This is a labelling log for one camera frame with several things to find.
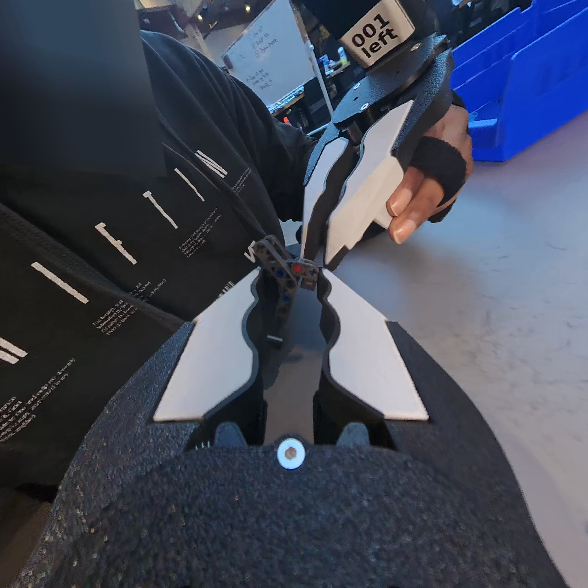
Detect person's left hand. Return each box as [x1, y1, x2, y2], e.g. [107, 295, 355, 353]
[386, 105, 475, 245]

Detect grey brick beam piece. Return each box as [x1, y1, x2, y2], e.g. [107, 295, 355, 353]
[249, 234, 300, 348]

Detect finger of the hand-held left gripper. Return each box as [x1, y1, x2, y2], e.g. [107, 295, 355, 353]
[323, 100, 415, 271]
[299, 137, 351, 266]

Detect large whiteboard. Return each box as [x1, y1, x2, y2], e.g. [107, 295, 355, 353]
[221, 0, 334, 121]

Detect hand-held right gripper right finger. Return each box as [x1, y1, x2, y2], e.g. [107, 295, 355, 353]
[314, 269, 430, 445]

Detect grey desk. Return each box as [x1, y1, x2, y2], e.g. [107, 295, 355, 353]
[262, 117, 588, 588]

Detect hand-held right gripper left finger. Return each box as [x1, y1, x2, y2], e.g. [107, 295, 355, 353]
[153, 269, 263, 445]

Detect blue storage bin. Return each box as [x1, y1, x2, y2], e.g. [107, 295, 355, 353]
[449, 0, 588, 163]

